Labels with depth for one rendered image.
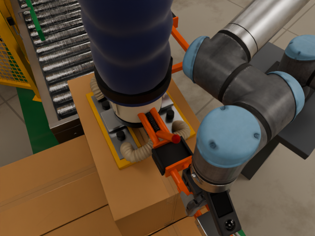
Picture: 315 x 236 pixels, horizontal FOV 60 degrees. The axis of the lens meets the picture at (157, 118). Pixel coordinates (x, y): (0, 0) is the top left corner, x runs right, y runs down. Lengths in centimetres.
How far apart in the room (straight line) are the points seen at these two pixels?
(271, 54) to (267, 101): 116
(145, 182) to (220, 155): 52
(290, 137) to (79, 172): 98
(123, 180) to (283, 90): 58
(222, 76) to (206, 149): 16
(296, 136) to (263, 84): 85
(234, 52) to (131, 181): 54
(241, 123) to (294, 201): 166
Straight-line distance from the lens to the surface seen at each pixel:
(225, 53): 54
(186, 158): 76
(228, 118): 43
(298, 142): 132
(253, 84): 50
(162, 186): 89
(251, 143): 42
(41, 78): 173
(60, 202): 136
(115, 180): 91
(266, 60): 158
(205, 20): 301
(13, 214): 143
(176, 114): 99
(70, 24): 213
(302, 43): 128
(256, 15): 60
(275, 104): 48
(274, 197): 202
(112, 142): 94
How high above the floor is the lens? 178
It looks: 57 degrees down
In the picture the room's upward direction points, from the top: straight up
